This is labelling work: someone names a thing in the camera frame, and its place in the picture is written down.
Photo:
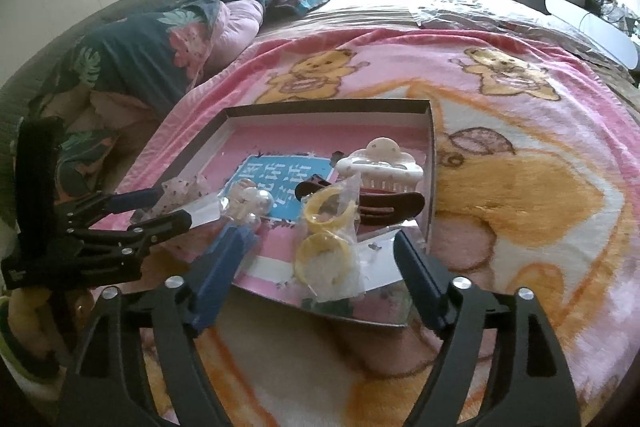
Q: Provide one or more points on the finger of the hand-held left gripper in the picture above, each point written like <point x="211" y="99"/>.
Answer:
<point x="130" y="202"/>
<point x="160" y="224"/>

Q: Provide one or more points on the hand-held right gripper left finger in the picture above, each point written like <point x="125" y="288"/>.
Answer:
<point x="220" y="267"/>

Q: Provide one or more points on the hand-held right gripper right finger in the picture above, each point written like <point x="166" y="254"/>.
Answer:
<point x="417" y="272"/>

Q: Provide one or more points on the polka dot hair bow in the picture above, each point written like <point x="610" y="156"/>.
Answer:
<point x="185" y="189"/>

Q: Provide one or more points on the clear bag of pearl ties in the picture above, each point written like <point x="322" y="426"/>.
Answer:
<point x="247" y="202"/>

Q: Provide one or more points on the brown hair clip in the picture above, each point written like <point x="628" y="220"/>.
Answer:
<point x="395" y="204"/>

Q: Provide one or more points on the white hair claw clip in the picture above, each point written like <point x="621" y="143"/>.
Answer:
<point x="375" y="167"/>

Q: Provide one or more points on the pink cardboard box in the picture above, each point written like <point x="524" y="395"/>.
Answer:
<point x="280" y="132"/>

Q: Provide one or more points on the grey padded headboard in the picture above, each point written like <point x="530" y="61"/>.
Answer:
<point x="20" y="102"/>

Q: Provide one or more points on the pink bear printed blanket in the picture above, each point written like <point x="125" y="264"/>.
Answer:
<point x="525" y="207"/>

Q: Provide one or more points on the dark floral quilt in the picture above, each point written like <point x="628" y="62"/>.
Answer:
<point x="135" y="52"/>

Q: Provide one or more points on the yellow plush toy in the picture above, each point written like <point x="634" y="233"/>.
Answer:
<point x="27" y="322"/>

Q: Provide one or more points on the grey satin cloth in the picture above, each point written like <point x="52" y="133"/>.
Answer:
<point x="475" y="4"/>

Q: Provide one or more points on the white dresser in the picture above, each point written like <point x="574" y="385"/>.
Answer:
<point x="600" y="32"/>

